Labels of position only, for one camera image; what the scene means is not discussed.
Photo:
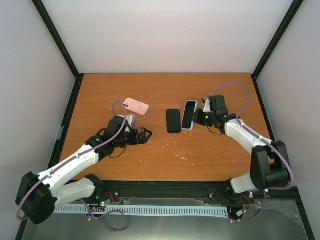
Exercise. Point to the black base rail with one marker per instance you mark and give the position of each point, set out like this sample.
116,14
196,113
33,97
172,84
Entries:
211,192

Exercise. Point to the left black frame post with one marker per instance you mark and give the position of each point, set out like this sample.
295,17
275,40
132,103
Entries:
46,18

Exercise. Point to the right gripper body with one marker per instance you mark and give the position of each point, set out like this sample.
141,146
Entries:
205,120

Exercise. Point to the black frame post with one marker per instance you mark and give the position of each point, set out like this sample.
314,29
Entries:
46,18
285,23

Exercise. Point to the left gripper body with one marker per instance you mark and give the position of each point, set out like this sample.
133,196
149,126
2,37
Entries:
131,141

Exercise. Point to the black phone case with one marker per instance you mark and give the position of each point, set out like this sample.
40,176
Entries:
173,121

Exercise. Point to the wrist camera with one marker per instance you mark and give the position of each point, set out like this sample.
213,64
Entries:
206,105
131,120

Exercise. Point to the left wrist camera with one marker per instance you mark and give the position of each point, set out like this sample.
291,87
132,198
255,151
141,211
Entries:
131,120

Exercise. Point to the light blue phone case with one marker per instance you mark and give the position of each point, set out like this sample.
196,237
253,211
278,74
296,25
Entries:
183,120

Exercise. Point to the right black frame post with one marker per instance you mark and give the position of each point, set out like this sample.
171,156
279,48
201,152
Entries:
285,23

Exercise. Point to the pink phone case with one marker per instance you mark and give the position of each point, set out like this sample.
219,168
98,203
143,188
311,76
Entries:
136,106

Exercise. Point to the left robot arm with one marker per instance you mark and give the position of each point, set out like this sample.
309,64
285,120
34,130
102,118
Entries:
39,195

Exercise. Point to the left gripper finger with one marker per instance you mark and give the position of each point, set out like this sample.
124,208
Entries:
145,132
145,137

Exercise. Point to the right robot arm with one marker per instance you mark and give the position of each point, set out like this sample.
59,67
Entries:
269,164

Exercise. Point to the light blue cable duct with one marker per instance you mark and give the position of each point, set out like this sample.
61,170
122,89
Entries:
161,211

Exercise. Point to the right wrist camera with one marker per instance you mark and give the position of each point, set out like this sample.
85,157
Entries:
206,105

